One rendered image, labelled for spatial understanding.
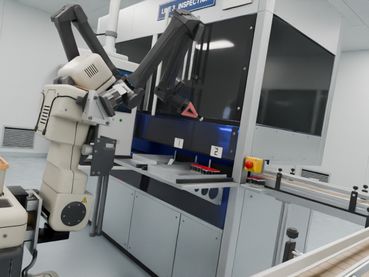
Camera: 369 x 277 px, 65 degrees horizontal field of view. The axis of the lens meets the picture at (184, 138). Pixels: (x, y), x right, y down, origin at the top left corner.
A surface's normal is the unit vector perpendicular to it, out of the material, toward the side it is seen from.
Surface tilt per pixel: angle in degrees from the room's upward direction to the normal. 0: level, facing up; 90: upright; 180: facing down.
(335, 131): 90
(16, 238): 90
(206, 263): 90
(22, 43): 90
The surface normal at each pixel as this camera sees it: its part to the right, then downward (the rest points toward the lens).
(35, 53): 0.66, 0.14
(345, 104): -0.74, -0.07
